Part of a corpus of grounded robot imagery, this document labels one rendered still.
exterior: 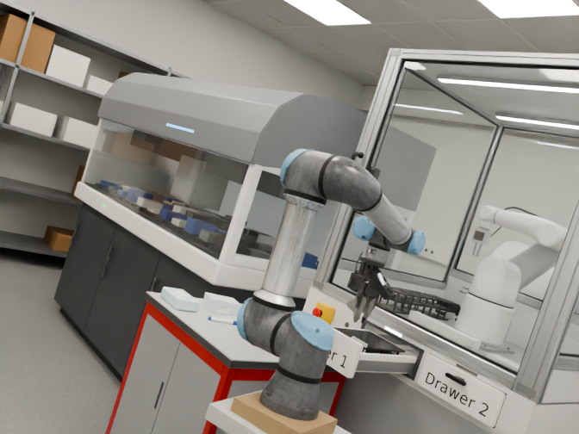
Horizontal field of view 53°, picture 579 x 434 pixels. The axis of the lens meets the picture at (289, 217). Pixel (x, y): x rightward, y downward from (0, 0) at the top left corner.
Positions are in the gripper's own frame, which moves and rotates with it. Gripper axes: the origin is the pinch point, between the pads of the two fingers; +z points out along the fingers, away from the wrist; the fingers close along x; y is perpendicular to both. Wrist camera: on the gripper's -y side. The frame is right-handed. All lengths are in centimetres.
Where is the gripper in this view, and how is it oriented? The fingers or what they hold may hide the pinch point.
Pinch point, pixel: (361, 319)
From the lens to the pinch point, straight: 195.1
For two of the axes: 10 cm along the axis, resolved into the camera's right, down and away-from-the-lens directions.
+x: -7.0, -1.8, -6.9
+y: -6.5, -2.4, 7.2
